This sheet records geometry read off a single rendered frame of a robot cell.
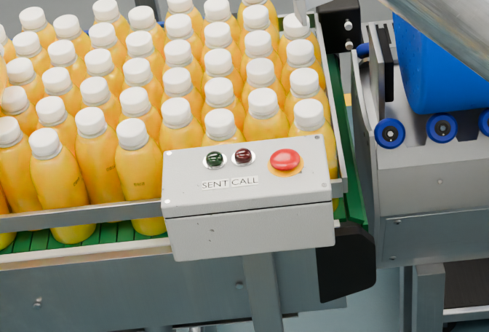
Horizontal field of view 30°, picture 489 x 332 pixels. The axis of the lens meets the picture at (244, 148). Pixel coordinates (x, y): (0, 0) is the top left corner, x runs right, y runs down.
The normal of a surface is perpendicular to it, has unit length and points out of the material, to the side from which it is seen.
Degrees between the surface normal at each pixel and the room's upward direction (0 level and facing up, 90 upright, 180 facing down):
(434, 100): 112
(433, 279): 90
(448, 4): 86
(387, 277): 0
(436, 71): 87
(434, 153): 52
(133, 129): 0
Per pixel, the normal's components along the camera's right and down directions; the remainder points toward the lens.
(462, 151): -0.04, 0.07
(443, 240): 0.10, 0.87
